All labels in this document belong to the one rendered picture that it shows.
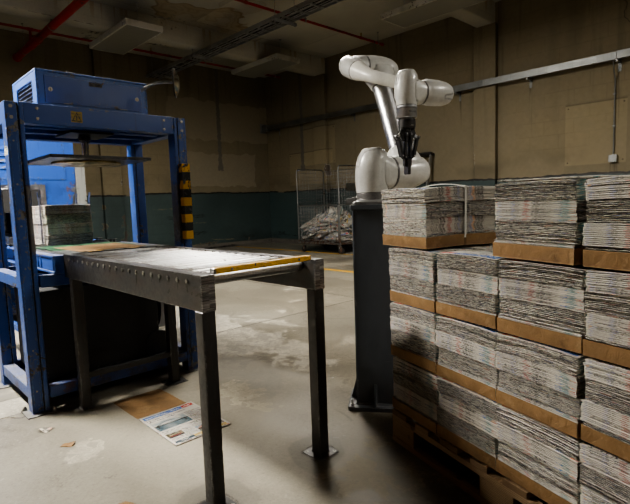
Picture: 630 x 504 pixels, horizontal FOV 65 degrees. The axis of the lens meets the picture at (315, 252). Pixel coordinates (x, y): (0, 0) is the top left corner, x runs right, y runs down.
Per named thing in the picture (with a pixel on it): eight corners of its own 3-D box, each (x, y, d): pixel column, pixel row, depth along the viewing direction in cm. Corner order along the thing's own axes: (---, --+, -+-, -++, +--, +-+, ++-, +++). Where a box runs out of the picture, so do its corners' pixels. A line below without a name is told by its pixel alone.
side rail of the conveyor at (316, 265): (325, 288, 197) (324, 258, 195) (315, 290, 193) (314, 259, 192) (165, 265, 293) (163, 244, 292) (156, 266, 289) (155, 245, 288)
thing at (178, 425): (231, 424, 232) (231, 422, 232) (176, 446, 213) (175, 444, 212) (191, 403, 259) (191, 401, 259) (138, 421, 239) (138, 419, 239)
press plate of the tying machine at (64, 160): (151, 162, 292) (151, 157, 292) (50, 159, 254) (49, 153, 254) (114, 169, 332) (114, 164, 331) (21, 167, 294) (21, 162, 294)
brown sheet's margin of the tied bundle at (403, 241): (413, 241, 213) (413, 231, 213) (460, 245, 187) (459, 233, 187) (382, 244, 206) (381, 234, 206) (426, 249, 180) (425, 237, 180)
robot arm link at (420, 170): (385, 194, 250) (421, 193, 259) (402, 179, 236) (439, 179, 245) (352, 67, 272) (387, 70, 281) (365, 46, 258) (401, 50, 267)
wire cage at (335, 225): (367, 250, 1004) (365, 165, 986) (339, 254, 947) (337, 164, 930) (325, 248, 1091) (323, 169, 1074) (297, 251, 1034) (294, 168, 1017)
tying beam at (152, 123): (185, 134, 299) (184, 118, 298) (6, 121, 234) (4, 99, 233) (137, 146, 348) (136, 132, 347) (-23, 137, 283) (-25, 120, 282)
